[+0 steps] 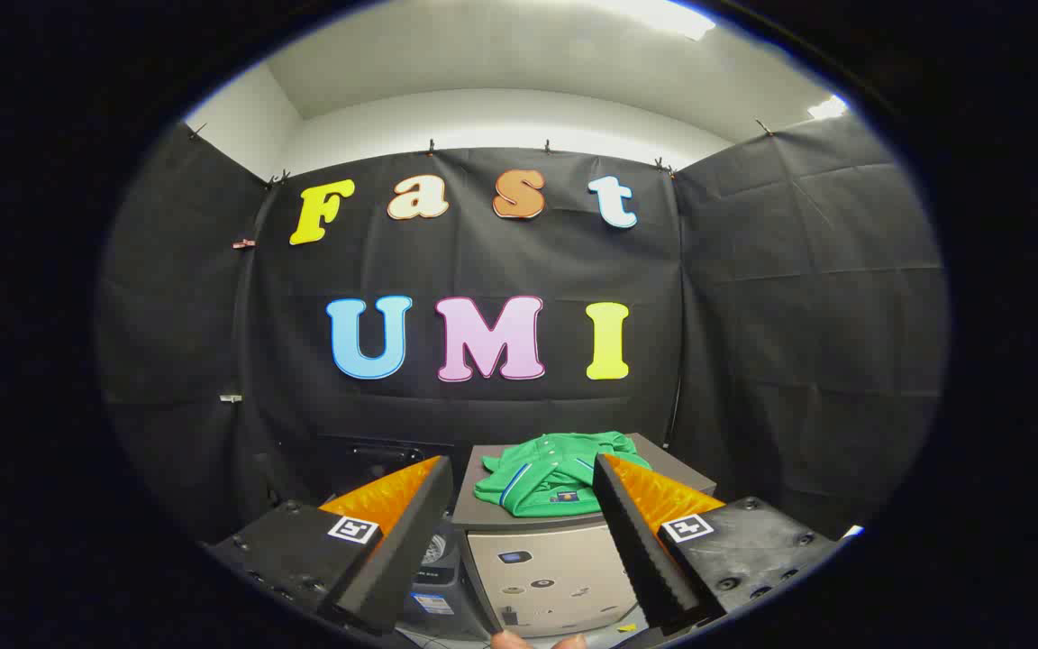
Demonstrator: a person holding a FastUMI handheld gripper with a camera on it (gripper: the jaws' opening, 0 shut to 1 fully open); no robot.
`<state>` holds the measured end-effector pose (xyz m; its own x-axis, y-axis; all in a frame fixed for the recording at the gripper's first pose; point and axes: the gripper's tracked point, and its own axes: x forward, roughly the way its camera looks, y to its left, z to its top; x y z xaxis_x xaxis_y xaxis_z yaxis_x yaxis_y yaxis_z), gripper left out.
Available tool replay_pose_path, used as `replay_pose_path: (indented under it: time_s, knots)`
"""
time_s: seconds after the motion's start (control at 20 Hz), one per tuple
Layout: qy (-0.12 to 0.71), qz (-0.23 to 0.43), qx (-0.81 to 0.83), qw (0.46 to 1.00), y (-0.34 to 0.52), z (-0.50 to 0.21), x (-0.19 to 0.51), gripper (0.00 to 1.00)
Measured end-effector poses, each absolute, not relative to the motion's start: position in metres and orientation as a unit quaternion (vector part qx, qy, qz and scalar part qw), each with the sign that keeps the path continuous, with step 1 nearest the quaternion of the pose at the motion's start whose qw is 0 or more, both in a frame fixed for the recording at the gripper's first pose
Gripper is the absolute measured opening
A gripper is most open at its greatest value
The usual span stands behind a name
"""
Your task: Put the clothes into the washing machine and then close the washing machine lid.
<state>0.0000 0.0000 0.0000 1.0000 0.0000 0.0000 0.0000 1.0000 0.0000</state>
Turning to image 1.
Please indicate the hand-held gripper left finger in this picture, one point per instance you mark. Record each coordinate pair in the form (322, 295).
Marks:
(397, 550)

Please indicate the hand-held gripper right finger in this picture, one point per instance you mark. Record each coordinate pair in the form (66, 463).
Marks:
(641, 550)

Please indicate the grey washing machine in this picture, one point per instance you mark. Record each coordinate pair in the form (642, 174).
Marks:
(438, 577)

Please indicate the dark washing machine lid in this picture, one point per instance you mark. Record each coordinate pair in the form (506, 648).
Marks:
(375, 455)

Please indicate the green polo shirt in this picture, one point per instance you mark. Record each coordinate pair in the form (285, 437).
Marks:
(537, 473)

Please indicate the grey cabinet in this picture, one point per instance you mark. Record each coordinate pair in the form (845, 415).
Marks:
(555, 563)

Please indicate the black backdrop cloth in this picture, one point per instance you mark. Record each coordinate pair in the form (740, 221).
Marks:
(483, 261)

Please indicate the small ceiling light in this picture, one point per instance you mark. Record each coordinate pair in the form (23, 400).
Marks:
(827, 107)

